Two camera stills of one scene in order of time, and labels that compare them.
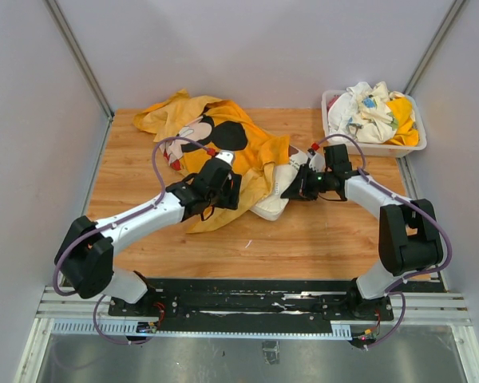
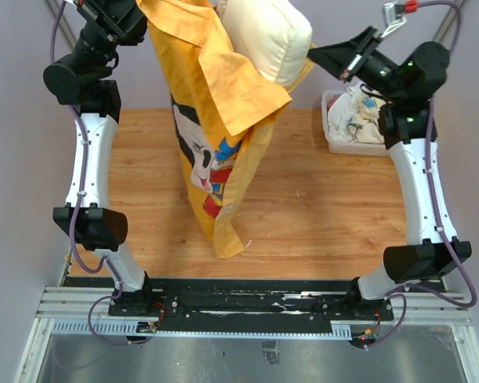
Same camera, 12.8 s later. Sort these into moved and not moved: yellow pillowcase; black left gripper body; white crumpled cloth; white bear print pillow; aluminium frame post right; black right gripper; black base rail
Moved: white bear print pillow; black right gripper; yellow pillowcase; black left gripper body
Not moved: aluminium frame post right; white crumpled cloth; black base rail
